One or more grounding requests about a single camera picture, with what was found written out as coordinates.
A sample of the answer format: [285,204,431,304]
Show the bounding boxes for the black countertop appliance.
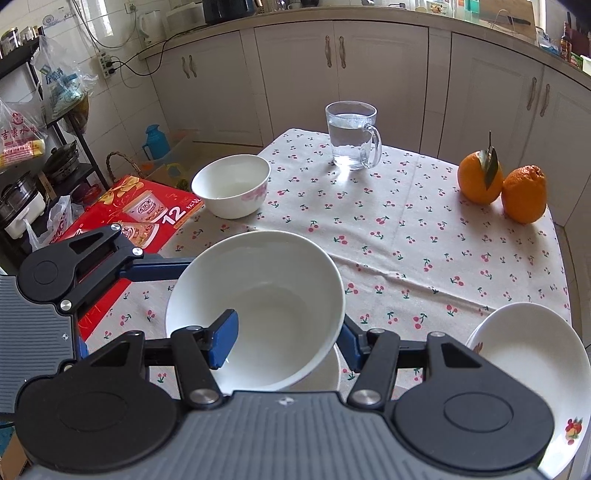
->
[203,0,257,25]

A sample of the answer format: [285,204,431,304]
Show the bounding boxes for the bumpy orange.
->
[501,165,549,225]

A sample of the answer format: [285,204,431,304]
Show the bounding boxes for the red print plastic bag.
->
[0,99,49,169]

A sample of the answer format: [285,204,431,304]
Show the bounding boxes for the orange with green leaf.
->
[457,131,505,206]

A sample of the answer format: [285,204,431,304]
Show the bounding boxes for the blue thermos jug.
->
[141,124,163,160]

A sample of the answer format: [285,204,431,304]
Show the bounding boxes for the white kitchen cabinet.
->
[141,11,591,227]

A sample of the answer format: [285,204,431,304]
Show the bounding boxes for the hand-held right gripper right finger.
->
[339,318,485,411]

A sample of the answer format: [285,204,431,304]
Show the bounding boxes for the white pink print bowl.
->
[291,344,343,393]
[165,231,347,394]
[191,154,272,220]

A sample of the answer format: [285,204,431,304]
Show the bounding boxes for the white electric kettle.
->
[137,9,167,47]

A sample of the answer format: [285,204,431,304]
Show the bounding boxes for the black metal shelf rack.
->
[0,37,112,259]

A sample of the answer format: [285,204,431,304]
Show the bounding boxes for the white fruit print plate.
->
[465,302,583,479]

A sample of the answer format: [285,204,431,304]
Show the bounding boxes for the white rice cooker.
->
[0,178,48,241]

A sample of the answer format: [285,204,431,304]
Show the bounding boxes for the white plastic bag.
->
[25,196,85,253]

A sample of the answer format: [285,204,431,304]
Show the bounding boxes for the dark wok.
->
[43,142,82,182]

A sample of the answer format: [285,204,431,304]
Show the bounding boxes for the wooden cutting board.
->
[478,0,533,27]

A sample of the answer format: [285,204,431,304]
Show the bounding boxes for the blue print plastic bag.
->
[32,34,99,121]

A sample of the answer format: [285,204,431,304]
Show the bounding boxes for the red cardboard carton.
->
[48,174,205,342]

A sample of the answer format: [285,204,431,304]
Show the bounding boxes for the glass mug with water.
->
[324,100,383,171]

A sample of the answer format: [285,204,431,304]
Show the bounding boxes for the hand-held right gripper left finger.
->
[74,308,241,411]

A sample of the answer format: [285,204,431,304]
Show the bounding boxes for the cherry print tablecloth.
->
[83,128,573,416]

